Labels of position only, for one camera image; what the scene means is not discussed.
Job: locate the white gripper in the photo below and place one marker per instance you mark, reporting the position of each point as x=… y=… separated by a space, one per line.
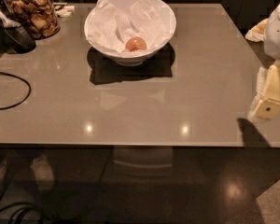
x=278 y=34

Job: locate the orange-red apple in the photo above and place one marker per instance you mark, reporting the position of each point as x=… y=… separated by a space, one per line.
x=136 y=43

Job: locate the white ceramic bowl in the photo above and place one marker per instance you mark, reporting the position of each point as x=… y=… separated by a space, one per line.
x=132 y=58

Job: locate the white cloth with yellow object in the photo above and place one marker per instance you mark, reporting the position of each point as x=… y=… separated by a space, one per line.
x=256 y=33

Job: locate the white crumpled paper liner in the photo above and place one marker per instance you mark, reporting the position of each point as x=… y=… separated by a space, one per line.
x=115 y=25

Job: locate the small white items on table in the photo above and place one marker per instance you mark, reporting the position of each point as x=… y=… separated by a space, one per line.
x=63 y=10

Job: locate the right white shoe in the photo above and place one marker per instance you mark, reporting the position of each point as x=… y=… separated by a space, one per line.
x=43 y=173

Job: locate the glass jar of dried chips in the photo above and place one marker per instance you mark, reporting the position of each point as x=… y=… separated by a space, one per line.
x=38 y=15

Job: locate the black round lid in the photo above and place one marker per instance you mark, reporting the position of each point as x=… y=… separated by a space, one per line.
x=19 y=40

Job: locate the white plastic scoop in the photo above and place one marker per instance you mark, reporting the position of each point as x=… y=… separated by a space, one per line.
x=8 y=23

